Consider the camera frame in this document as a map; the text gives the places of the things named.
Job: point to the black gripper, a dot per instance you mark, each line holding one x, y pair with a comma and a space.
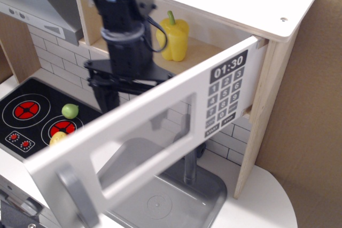
130, 59

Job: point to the white toy microwave door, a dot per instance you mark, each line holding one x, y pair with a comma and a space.
57, 170

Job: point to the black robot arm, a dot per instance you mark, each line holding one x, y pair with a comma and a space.
129, 18

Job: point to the wooden toy microwave cabinet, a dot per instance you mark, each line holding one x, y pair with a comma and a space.
277, 21

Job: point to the green toy lime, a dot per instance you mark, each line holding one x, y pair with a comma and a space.
70, 111

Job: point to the dark grey toy faucet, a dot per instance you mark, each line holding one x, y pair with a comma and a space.
190, 159

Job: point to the yellow toy potato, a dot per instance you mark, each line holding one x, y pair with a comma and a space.
57, 138

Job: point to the yellow toy bell pepper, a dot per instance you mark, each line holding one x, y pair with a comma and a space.
174, 38

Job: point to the grey toy sink basin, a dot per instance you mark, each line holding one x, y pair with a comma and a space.
166, 200

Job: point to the black toy stovetop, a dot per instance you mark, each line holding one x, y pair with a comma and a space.
31, 115

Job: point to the grey toy range hood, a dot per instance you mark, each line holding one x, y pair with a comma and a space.
59, 18

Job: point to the brown cardboard panel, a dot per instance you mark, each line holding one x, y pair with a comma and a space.
302, 144

